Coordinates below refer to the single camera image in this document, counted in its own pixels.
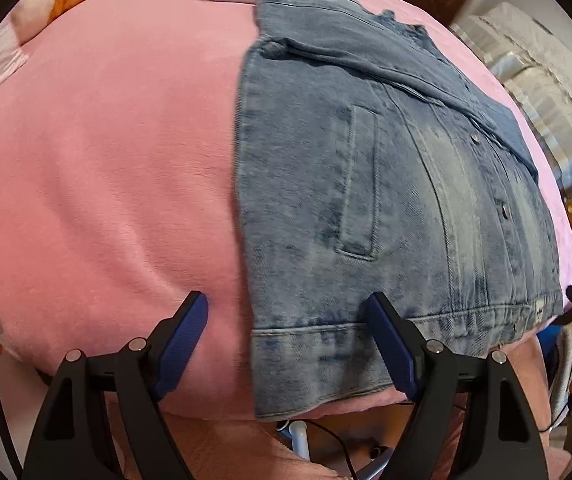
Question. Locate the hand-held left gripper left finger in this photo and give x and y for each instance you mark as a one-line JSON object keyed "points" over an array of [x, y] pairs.
{"points": [[185, 340]]}

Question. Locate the pink bed sheet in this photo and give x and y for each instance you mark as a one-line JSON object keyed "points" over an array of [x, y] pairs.
{"points": [[105, 185]]}

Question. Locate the person's right leg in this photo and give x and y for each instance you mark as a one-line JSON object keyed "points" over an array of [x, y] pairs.
{"points": [[536, 385]]}

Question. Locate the person's leg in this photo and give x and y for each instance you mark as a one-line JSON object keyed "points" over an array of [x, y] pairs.
{"points": [[536, 385], [246, 450]]}

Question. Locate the sofa with lace cover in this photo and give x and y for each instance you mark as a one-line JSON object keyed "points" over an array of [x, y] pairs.
{"points": [[546, 80]]}

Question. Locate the person's left leg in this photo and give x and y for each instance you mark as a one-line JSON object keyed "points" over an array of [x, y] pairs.
{"points": [[246, 450]]}

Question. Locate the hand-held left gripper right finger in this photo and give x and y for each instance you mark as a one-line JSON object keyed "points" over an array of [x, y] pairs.
{"points": [[393, 345]]}

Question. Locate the white plastic stand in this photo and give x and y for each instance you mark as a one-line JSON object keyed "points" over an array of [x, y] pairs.
{"points": [[298, 440]]}

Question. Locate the blue denim jacket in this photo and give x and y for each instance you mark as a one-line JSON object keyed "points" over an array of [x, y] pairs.
{"points": [[366, 210]]}

